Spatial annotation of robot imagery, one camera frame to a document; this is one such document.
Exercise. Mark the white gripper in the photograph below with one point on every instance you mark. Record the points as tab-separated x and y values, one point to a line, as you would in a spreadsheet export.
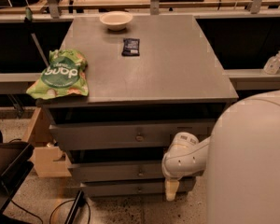
170	174

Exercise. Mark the grey drawer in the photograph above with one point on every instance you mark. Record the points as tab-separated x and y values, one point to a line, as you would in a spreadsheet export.
107	135
115	171
124	188

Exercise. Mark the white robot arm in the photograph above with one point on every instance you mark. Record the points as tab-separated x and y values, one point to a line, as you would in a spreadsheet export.
242	161

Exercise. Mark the grey bottom drawer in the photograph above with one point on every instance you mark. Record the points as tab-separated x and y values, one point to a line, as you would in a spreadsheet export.
124	188

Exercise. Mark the grey top drawer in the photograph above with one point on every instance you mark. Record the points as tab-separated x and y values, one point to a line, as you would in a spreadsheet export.
107	135

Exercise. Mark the grey drawer cabinet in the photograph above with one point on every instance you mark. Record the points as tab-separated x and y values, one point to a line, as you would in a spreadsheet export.
177	76

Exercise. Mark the wooden box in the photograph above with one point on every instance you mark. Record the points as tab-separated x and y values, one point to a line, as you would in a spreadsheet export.
48	159

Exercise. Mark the dark blue snack packet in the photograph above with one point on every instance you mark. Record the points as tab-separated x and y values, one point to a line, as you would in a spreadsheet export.
131	47

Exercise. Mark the green chips bag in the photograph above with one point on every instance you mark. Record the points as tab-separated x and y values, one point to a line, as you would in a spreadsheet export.
64	76

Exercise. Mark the clear sanitizer bottle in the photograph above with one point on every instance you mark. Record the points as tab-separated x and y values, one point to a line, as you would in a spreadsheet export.
273	64

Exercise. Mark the black chair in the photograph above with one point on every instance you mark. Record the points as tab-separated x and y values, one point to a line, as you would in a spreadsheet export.
15	165

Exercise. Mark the white bowl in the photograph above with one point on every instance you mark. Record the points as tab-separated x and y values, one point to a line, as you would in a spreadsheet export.
116	20

